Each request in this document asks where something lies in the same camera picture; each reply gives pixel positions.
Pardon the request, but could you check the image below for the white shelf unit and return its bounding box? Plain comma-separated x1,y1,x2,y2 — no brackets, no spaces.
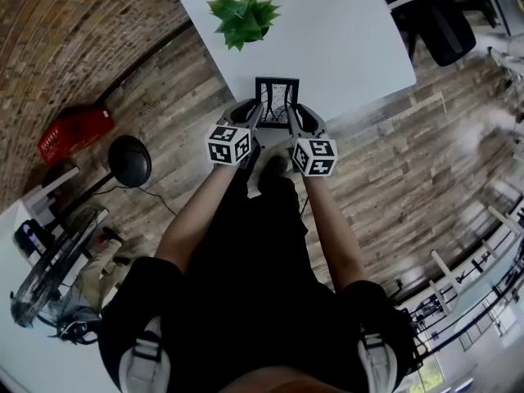
20,165,82,225

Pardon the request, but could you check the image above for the black picture frame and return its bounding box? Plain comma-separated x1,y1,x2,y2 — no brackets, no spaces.
253,76,300,129

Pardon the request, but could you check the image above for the person's dark shoe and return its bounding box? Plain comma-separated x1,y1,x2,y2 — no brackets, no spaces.
256,153,290,198

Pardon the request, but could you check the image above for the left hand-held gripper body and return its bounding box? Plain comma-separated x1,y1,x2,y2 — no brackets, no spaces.
206,98,262,176

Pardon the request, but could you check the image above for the green potted plant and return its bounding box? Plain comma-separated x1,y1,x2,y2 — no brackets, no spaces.
206,0,282,52

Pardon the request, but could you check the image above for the black round stool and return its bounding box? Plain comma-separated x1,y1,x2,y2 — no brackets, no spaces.
107,134,153,188

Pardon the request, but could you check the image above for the white table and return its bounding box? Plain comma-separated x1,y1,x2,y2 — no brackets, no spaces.
165,0,418,106

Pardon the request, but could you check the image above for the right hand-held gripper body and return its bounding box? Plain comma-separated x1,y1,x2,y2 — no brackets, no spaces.
291,103,339,178

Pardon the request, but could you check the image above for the person's left forearm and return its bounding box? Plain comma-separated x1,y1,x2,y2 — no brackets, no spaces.
153,163,242,278

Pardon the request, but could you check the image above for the black office chair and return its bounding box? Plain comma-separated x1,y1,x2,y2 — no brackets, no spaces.
391,0,478,68

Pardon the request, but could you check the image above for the black floor cable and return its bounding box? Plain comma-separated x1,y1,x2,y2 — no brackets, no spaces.
92,184,178,217

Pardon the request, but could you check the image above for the white harness strap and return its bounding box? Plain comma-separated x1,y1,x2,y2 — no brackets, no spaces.
121,316,165,393
357,328,399,393

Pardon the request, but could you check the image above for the person's right forearm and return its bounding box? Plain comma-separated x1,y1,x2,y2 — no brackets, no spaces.
300,173,368,295

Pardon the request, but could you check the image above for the person's black clothing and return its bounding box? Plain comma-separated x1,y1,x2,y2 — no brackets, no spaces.
97,174,419,393

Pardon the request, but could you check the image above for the red plastic crate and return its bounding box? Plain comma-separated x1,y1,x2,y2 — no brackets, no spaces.
38,106,116,168

